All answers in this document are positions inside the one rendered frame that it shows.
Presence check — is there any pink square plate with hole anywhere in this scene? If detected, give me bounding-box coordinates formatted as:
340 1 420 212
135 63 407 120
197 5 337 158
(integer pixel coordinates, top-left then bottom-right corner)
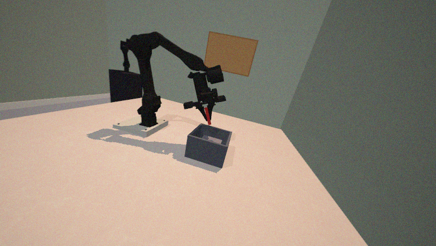
202 135 222 144

